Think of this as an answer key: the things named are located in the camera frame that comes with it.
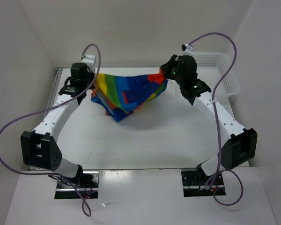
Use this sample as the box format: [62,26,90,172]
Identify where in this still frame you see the rainbow striped shorts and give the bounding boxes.
[91,73,168,122]

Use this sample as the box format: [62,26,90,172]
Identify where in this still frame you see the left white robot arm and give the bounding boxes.
[21,62,95,188]

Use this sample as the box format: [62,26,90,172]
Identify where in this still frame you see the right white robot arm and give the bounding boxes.
[160,55,258,184]

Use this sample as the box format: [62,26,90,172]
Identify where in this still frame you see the white plastic basket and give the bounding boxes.
[192,52,240,98]

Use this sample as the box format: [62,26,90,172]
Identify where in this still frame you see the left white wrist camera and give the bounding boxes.
[81,54,96,70]

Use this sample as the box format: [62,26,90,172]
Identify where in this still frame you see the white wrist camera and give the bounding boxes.
[181,44,194,56]
[81,54,96,70]

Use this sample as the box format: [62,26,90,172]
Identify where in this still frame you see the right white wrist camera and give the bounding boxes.
[181,44,194,56]

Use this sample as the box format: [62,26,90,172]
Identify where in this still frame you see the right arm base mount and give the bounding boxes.
[181,168,226,197]

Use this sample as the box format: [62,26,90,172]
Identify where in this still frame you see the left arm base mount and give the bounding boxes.
[54,170,100,200]

